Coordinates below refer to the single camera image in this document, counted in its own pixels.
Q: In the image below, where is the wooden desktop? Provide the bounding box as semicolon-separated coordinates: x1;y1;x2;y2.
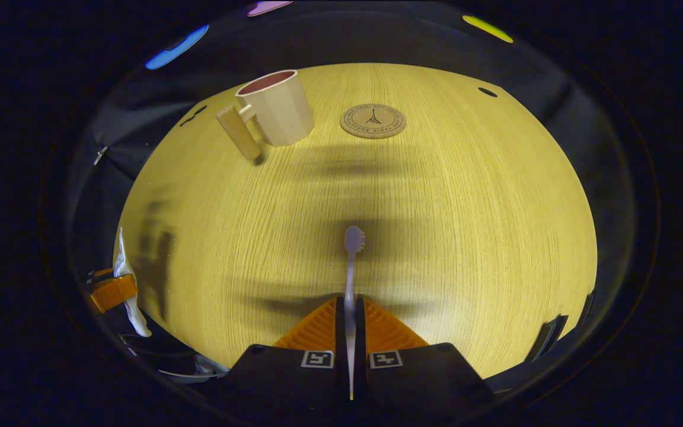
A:
117;62;598;380

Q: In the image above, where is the white toothbrush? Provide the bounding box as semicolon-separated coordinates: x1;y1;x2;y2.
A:
343;225;367;401

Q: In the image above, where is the beige cup with wooden handle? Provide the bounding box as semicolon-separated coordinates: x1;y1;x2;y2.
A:
216;69;315;162

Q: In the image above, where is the white toothpaste tube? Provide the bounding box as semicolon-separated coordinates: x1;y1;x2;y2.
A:
113;228;152;337

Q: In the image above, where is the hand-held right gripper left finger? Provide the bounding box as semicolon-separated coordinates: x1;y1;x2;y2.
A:
222;297;351;410

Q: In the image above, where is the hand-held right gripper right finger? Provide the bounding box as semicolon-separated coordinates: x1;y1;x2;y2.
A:
353;297;496;410

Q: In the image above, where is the round cork coaster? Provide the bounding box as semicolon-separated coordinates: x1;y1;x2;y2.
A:
340;104;407;140

